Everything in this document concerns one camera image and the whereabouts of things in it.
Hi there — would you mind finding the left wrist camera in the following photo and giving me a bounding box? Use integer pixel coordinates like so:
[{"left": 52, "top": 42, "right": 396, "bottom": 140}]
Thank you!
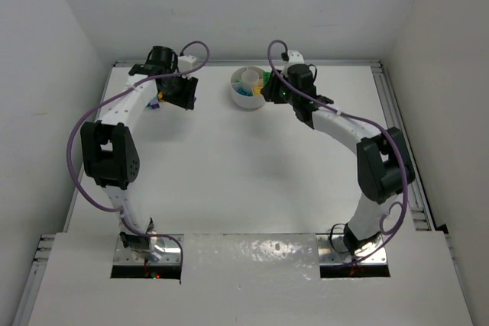
[{"left": 178, "top": 55, "right": 201, "bottom": 73}]

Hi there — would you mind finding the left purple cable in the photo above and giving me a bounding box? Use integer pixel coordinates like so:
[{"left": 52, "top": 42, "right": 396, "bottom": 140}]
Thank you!
[{"left": 66, "top": 40, "right": 211, "bottom": 266}]

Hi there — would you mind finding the green lego plate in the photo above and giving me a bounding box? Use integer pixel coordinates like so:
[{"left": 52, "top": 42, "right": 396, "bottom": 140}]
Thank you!
[{"left": 263, "top": 72, "right": 271, "bottom": 83}]

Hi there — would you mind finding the metal base plate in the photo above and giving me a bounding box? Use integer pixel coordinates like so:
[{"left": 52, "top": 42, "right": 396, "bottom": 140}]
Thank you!
[
  {"left": 316, "top": 233, "right": 390, "bottom": 265},
  {"left": 113, "top": 237, "right": 181, "bottom": 266}
]

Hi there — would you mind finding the white divided round container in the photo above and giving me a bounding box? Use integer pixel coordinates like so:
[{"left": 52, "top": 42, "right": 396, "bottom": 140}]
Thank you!
[{"left": 230, "top": 66, "right": 265, "bottom": 110}]

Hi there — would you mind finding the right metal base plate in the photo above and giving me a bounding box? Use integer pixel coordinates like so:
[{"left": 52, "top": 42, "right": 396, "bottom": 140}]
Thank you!
[{"left": 316, "top": 233, "right": 390, "bottom": 265}]

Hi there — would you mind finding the yellow lego brick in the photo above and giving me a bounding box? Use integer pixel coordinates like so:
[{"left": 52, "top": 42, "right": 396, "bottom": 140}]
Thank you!
[{"left": 253, "top": 86, "right": 263, "bottom": 95}]

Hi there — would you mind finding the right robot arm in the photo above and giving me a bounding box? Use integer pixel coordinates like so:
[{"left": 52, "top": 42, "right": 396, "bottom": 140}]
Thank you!
[{"left": 261, "top": 63, "right": 415, "bottom": 254}]

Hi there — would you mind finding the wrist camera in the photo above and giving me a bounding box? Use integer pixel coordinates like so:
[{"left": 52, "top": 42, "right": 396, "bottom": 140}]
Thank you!
[
  {"left": 178, "top": 55, "right": 201, "bottom": 73},
  {"left": 281, "top": 50, "right": 305, "bottom": 74}
]

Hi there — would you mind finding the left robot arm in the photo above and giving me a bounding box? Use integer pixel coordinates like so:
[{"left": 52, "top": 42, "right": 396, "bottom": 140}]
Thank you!
[{"left": 80, "top": 46, "right": 198, "bottom": 256}]

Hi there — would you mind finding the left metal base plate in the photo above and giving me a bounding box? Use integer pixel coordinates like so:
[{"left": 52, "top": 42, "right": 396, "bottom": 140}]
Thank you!
[{"left": 113, "top": 237, "right": 181, "bottom": 266}]

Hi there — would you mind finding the teal lego brick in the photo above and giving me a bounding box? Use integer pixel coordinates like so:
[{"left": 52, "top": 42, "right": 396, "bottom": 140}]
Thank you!
[{"left": 237, "top": 88, "right": 253, "bottom": 96}]

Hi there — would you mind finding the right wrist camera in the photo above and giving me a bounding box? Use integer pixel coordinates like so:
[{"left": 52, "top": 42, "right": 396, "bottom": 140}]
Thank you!
[{"left": 281, "top": 50, "right": 305, "bottom": 74}]

